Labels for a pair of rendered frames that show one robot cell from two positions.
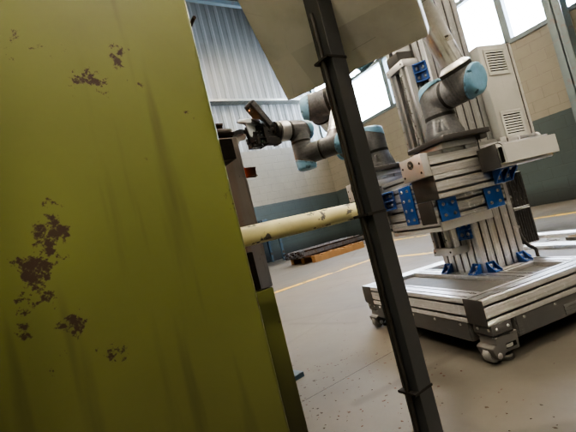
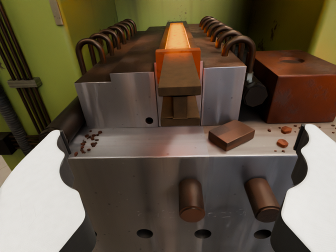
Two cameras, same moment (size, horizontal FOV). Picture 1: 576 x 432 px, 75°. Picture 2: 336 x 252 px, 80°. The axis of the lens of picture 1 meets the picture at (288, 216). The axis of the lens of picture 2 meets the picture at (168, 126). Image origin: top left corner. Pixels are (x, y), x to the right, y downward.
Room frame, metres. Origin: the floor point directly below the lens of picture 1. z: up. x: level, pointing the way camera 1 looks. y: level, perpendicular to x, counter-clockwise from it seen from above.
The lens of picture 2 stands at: (1.32, 0.04, 1.06)
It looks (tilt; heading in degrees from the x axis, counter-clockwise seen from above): 33 degrees down; 128
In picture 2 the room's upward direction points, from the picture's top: 3 degrees counter-clockwise
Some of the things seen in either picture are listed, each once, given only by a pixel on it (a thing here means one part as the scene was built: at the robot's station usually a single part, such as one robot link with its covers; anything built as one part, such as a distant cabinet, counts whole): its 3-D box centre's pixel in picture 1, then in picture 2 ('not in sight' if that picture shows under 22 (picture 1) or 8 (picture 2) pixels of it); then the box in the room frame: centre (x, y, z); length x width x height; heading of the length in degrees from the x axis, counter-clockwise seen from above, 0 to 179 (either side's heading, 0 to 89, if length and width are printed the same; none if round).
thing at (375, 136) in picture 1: (372, 138); not in sight; (1.99, -0.53, 0.98); 0.13 x 0.12 x 0.14; 64
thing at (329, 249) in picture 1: (327, 249); not in sight; (7.31, -0.57, 0.12); 1.58 x 0.80 x 0.24; 123
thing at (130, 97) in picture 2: not in sight; (165, 55); (1.05, 0.39, 0.96); 0.42 x 0.20 x 0.09; 124
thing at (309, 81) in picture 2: not in sight; (284, 82); (1.28, 0.37, 0.95); 0.12 x 0.09 x 0.07; 124
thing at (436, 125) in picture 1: (442, 127); not in sight; (1.51, -0.69, 0.87); 0.15 x 0.15 x 0.10
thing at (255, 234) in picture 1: (311, 220); not in sight; (0.93, -0.05, 0.62); 0.44 x 0.05 x 0.05; 124
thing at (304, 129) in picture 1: (298, 130); not in sight; (1.42, -0.12, 0.97); 0.11 x 0.08 x 0.09; 124
